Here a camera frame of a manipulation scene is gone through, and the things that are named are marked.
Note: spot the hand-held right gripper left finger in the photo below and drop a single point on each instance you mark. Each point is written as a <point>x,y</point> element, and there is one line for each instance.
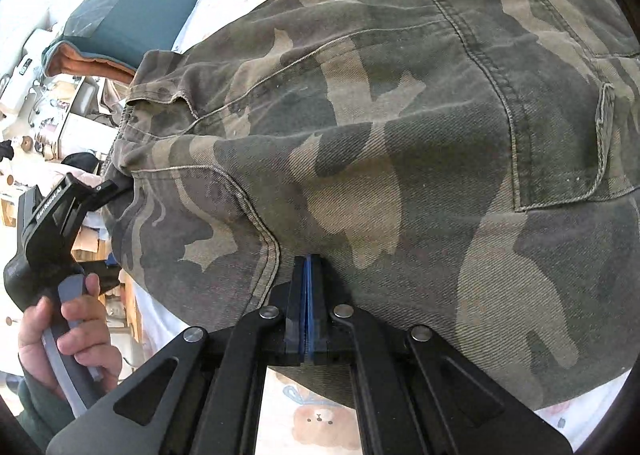
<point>299,300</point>

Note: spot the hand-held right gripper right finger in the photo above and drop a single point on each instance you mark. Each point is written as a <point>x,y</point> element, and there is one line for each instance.
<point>312,300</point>

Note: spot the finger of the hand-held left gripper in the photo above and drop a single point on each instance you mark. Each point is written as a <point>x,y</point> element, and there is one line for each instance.
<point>107,190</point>
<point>102,275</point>

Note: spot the camouflage pants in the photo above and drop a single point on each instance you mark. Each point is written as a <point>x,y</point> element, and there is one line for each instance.
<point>360,145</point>

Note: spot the person's left forearm green sleeve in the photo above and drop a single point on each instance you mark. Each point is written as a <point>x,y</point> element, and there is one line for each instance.
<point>35,415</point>

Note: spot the person's left hand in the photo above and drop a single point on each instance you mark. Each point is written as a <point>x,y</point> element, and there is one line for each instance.
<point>37,340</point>

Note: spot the cluttered white shelf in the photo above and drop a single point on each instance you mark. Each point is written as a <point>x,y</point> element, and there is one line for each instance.
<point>55,100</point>

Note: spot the white bear printed bed sheet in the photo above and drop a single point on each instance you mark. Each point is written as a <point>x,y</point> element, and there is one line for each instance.
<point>310,425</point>

